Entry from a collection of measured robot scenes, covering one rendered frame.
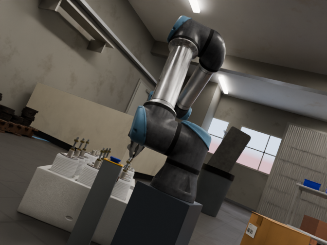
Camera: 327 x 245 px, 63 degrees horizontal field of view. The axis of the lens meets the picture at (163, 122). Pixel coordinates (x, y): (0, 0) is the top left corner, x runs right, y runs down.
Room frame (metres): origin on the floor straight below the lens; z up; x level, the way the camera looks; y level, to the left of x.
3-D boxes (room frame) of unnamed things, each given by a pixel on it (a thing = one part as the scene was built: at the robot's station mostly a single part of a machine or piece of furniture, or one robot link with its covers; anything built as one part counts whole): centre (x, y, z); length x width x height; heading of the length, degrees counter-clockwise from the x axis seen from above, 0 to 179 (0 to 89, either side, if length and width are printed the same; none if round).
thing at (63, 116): (4.69, 0.86, 0.39); 2.08 x 1.67 x 0.78; 65
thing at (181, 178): (0.88, -0.11, 0.35); 0.15 x 0.15 x 0.10
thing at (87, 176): (1.15, 0.19, 0.16); 0.10 x 0.10 x 0.18
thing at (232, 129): (5.63, -1.27, 0.84); 1.01 x 1.00 x 1.68; 63
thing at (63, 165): (1.15, 0.31, 0.16); 0.10 x 0.10 x 0.18
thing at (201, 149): (0.88, -0.11, 0.47); 0.13 x 0.12 x 0.14; 97
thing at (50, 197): (1.27, 0.20, 0.09); 0.39 x 0.39 x 0.18; 2
